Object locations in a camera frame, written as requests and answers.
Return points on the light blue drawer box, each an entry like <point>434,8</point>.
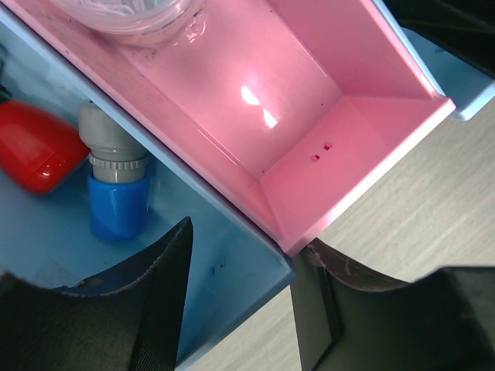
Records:
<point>453,44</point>
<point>234,269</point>

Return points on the pink drawer box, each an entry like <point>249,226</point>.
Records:
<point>291,109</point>

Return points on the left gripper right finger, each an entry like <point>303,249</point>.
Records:
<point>351,317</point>

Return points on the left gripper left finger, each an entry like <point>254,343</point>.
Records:
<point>127,317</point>

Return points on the blue glue bottle grey cap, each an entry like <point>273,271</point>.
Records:
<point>118,185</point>

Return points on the red glue bottle black cap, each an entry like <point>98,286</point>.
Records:
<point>38,149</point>

